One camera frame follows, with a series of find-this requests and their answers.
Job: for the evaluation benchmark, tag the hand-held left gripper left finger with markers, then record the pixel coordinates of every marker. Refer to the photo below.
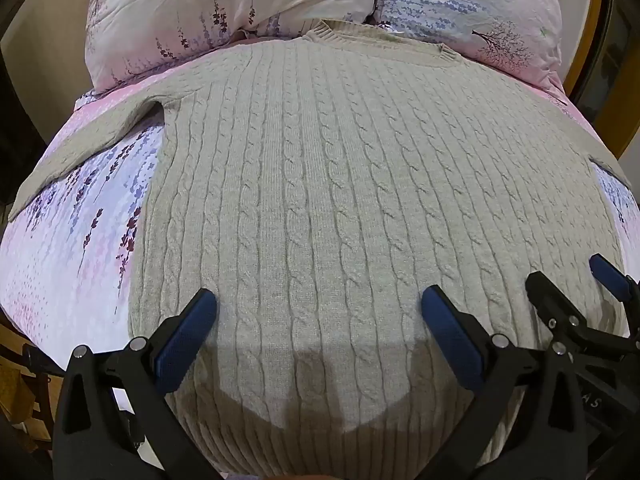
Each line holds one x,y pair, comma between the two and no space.
189,325

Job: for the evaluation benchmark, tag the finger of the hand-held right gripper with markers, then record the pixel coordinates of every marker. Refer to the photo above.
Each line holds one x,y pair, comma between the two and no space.
609,278
547,294

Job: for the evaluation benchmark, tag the pink floral bed sheet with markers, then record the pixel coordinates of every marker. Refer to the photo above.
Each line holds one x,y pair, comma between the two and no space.
75,240

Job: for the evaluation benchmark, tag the wooden chair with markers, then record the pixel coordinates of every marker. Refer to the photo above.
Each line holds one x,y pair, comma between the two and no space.
22,375

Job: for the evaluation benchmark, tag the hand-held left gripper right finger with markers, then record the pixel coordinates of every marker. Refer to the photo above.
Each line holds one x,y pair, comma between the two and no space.
450,332

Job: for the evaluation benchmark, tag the left floral pillow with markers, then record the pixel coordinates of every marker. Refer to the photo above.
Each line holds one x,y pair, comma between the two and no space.
300,15

